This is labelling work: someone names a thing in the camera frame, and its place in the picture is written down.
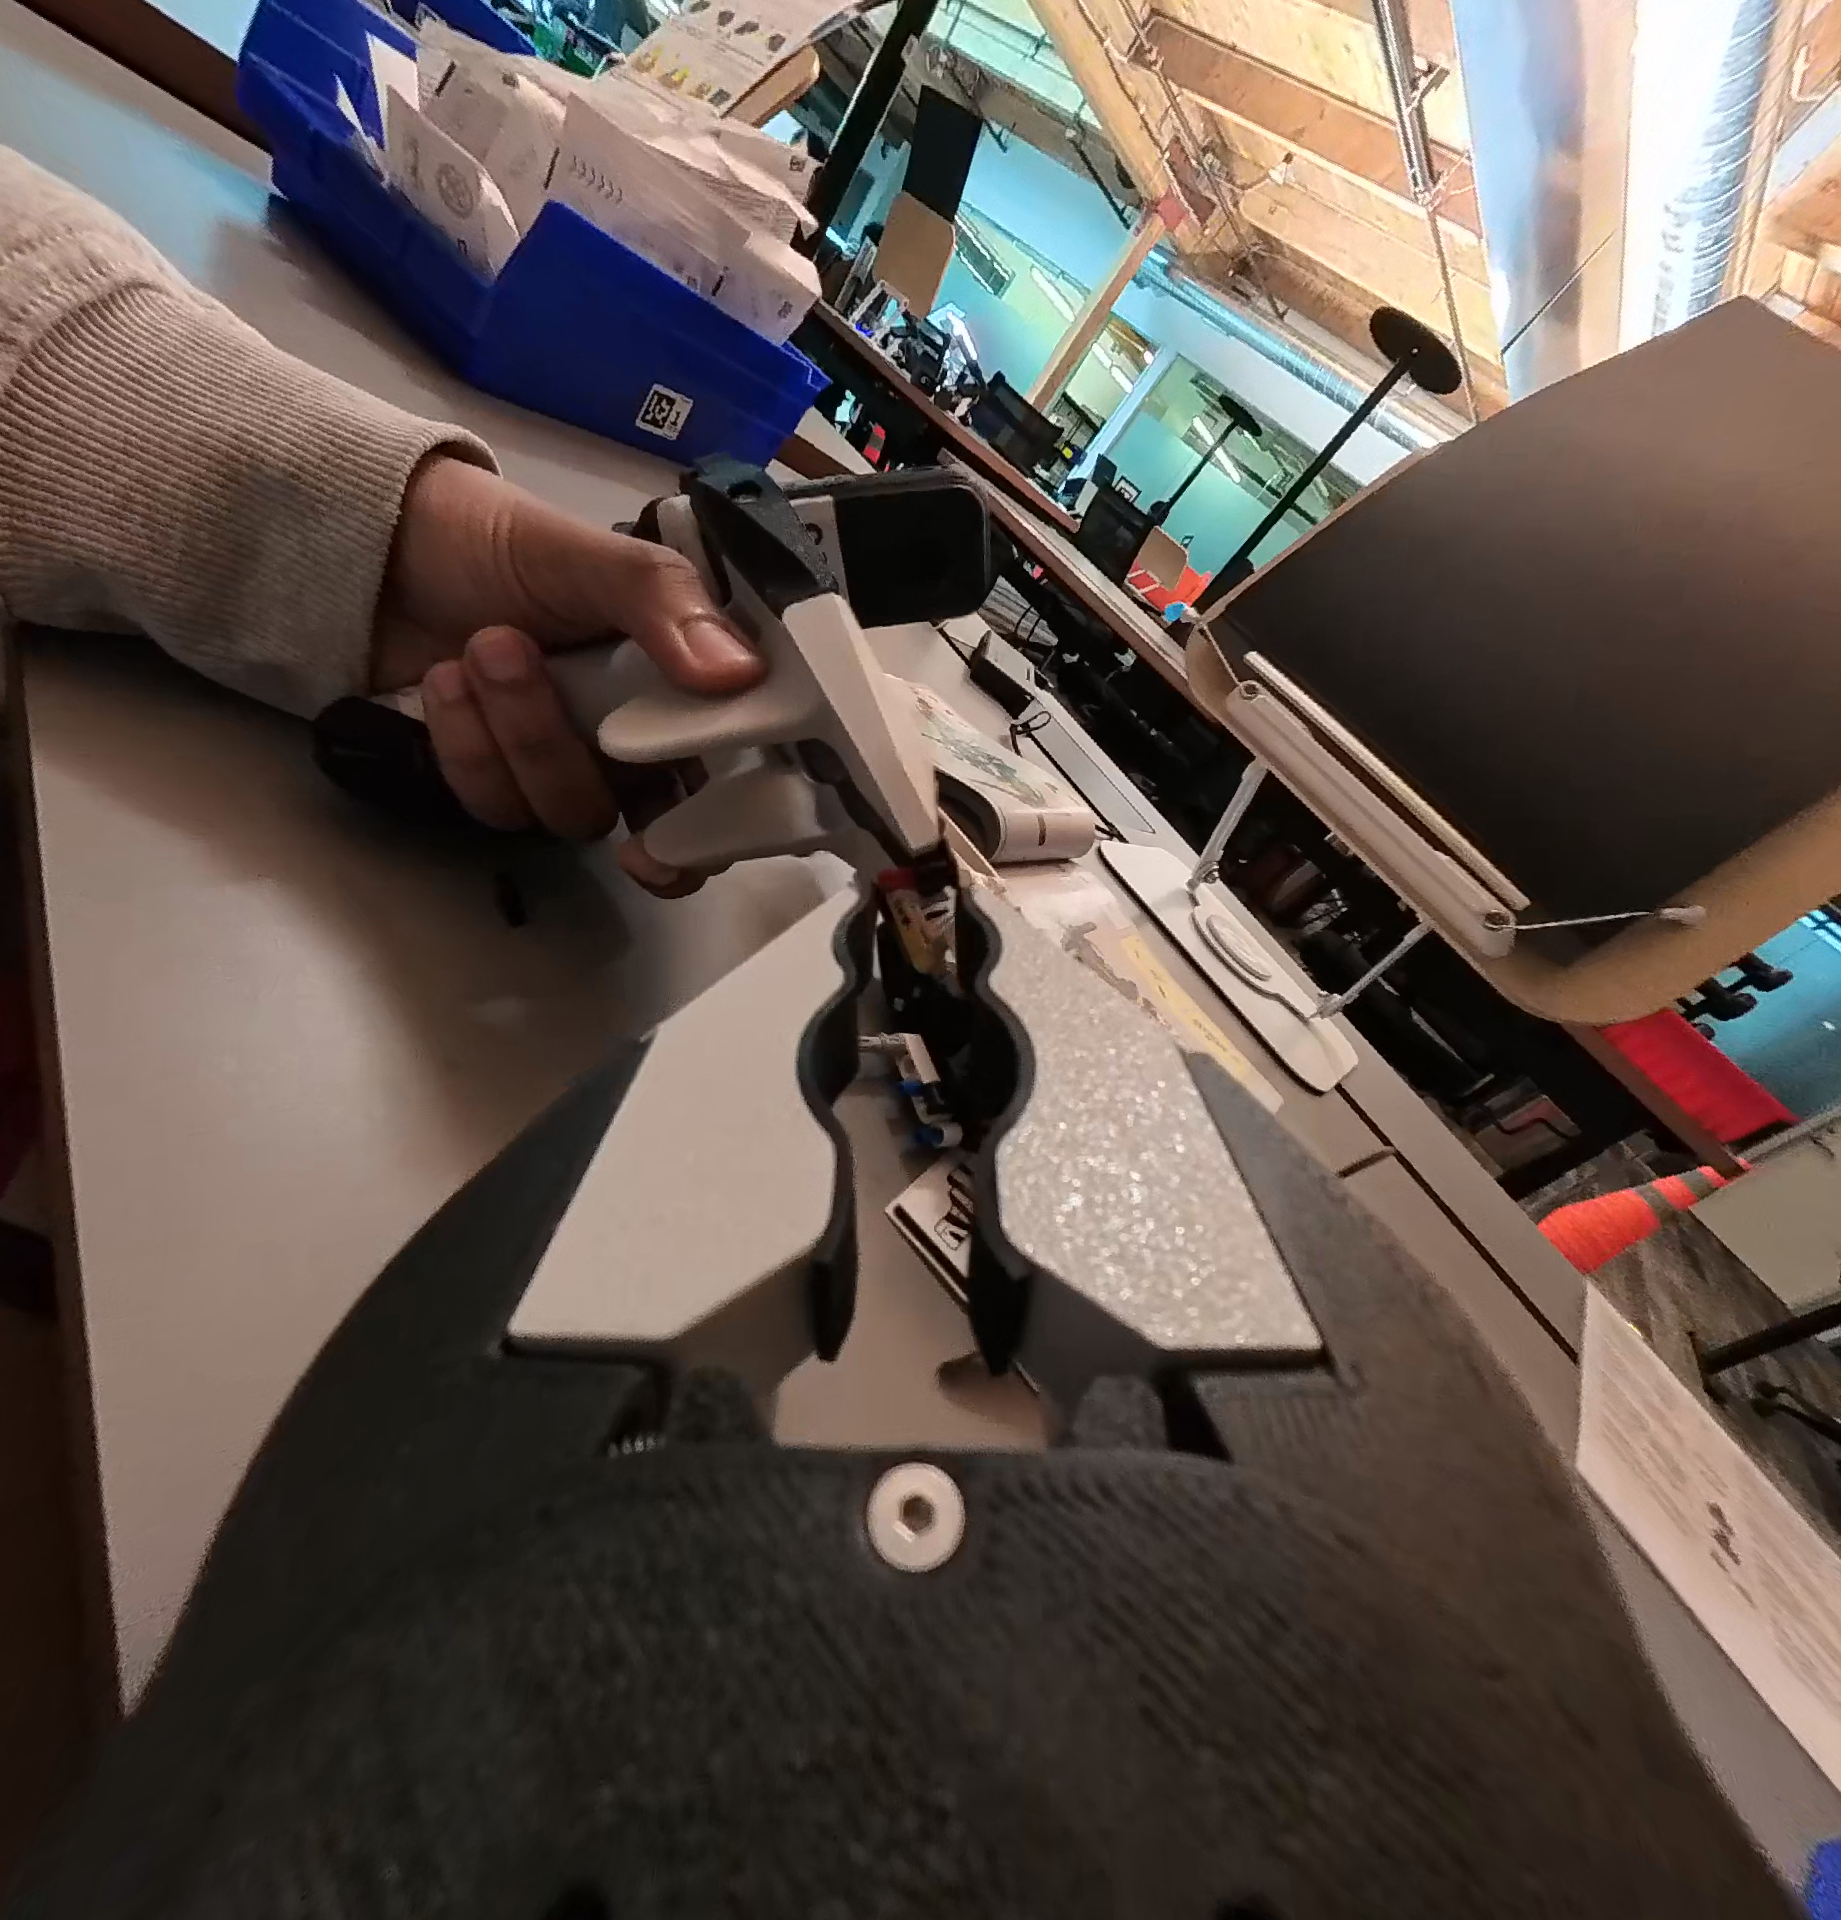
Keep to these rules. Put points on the orange traffic cone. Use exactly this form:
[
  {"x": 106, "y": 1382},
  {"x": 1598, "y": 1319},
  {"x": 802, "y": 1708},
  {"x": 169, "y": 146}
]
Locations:
[{"x": 1625, "y": 1223}]

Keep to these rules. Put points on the white stand base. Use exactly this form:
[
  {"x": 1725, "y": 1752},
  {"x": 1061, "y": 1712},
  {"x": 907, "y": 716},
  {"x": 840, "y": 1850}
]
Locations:
[{"x": 1249, "y": 960}]

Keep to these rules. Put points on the white printed paper sheet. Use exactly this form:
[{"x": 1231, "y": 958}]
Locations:
[{"x": 1730, "y": 1530}]

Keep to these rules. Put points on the blue plastic bin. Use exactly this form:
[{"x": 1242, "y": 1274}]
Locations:
[{"x": 590, "y": 315}]

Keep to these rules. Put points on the white printed box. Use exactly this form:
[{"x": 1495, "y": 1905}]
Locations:
[{"x": 1009, "y": 797}]

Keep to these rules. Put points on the long wooden background desk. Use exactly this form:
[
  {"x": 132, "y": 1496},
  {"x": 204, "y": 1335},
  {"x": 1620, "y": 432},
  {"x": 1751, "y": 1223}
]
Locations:
[{"x": 1009, "y": 482}]

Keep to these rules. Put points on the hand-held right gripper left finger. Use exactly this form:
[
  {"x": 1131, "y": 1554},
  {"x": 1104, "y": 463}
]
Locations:
[{"x": 679, "y": 1185}]

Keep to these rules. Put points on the zebra striped lego car model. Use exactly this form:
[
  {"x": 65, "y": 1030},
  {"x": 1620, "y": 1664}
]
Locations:
[{"x": 920, "y": 977}]

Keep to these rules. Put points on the lego instruction booklet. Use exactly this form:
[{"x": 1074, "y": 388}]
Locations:
[{"x": 937, "y": 1223}]

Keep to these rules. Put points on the person's left hand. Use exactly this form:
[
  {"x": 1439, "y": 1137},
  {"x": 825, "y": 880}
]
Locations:
[{"x": 515, "y": 585}]

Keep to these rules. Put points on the black floor lamp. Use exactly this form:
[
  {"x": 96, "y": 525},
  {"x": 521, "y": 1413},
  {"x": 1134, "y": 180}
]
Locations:
[{"x": 1413, "y": 352}]

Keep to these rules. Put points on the black power adapter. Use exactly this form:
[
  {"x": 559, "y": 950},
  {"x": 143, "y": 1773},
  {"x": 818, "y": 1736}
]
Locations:
[{"x": 1003, "y": 672}]

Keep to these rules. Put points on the pile of white paper bags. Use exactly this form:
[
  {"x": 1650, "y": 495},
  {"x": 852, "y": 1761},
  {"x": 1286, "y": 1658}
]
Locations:
[{"x": 634, "y": 167}]

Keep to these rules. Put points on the red cushion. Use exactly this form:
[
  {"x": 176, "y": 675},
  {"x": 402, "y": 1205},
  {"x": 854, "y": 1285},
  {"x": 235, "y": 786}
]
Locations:
[{"x": 1685, "y": 1073}]

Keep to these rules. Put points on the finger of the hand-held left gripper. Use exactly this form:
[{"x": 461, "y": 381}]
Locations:
[
  {"x": 754, "y": 822},
  {"x": 874, "y": 720}
]

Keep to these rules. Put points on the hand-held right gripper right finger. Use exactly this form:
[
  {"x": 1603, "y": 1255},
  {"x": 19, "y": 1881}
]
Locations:
[{"x": 1144, "y": 1200}]

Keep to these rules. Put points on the pale yellow paper sheet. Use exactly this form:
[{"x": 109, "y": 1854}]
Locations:
[{"x": 1144, "y": 977}]

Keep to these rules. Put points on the black screen panel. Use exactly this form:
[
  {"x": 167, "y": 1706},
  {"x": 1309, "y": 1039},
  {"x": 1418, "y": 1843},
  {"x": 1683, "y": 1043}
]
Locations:
[{"x": 1580, "y": 617}]

